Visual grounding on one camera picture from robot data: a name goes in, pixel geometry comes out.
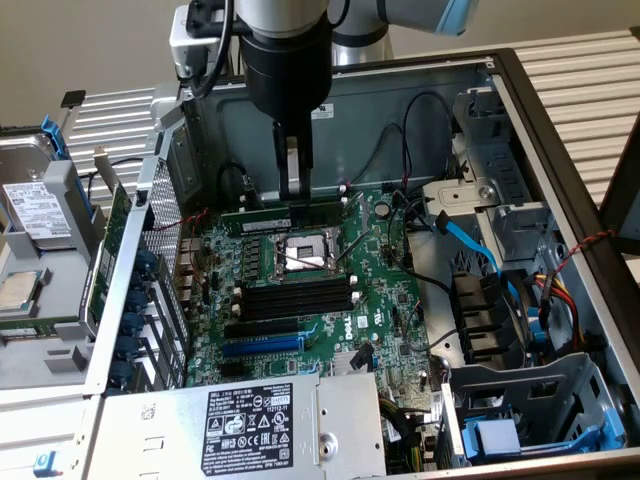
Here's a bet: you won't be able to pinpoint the grey parts rack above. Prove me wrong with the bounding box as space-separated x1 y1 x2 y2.
0 159 109 391

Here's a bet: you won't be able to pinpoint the silver CPU chip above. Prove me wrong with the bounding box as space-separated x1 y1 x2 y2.
0 270 44 315

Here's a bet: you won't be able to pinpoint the red yellow power wires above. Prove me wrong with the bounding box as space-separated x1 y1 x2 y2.
529 272 586 351

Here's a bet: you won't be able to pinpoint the yellow black power wire bundle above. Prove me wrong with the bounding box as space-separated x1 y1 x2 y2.
378 394 436 474

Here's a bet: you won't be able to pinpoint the black fan shroud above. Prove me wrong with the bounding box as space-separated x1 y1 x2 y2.
449 269 534 371

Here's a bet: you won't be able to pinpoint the silver hard disk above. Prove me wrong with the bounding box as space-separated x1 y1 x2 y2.
0 132 75 251

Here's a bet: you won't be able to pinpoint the long red black twisted wire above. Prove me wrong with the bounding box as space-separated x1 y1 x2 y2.
554 228 619 275

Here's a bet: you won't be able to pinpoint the blue case button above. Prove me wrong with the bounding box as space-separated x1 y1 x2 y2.
32 449 60 480

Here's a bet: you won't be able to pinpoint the wire locking lever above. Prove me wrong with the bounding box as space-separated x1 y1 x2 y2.
333 230 372 265
276 248 342 275

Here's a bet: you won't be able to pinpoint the short red black twisted wire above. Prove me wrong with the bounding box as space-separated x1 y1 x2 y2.
151 207 210 234

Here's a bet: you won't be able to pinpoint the CPU socket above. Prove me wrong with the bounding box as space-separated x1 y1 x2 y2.
269 225 351 282

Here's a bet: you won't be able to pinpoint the green graphics card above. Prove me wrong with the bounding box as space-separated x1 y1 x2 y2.
82 144 135 331

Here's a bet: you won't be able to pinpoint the thin black table cable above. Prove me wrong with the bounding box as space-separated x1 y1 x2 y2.
85 157 146 199

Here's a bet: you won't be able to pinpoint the metal optical drive cage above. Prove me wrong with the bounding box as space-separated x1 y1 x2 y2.
422 87 564 264

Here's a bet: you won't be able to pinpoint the green Dell motherboard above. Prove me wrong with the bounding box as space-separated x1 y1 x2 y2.
182 187 441 406

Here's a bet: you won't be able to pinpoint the long black expansion slot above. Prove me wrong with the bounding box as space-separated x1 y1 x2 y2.
223 318 301 340

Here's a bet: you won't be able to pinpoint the green RAM stick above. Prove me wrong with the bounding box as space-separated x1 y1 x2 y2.
221 198 347 237
0 315 84 337

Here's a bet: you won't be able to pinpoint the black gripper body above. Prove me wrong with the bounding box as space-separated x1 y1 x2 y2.
238 27 334 126

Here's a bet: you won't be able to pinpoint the metal disk bay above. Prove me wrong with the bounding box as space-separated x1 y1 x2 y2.
439 352 629 469

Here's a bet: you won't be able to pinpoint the black camera cable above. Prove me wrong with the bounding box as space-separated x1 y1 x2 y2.
192 0 237 100

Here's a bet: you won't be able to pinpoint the looped black wire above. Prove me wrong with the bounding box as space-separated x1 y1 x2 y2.
399 91 457 199

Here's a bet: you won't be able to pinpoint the silver power supply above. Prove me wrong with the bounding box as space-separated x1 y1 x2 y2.
87 372 389 480

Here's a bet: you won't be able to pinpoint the blue card latch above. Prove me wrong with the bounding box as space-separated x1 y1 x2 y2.
107 360 135 389
124 284 151 311
115 335 142 360
121 310 146 335
133 248 159 275

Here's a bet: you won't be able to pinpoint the blue flat data wire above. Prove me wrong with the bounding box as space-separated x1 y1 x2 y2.
435 209 524 321

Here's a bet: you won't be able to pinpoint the black RAM slot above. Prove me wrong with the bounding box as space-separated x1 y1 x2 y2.
238 293 359 315
239 302 359 324
238 284 357 306
238 275 357 297

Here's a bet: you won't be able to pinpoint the open PC case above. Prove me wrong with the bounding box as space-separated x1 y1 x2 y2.
82 47 640 480

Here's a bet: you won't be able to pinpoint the small silver heatsink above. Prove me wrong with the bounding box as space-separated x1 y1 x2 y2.
330 352 375 377

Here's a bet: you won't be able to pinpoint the blue caddy in bay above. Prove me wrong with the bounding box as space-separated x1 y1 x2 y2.
462 412 626 464

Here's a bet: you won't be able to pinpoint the blue expansion slot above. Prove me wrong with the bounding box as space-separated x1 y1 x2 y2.
221 335 305 358

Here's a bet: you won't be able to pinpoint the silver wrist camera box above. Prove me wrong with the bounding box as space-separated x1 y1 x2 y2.
168 4 236 80

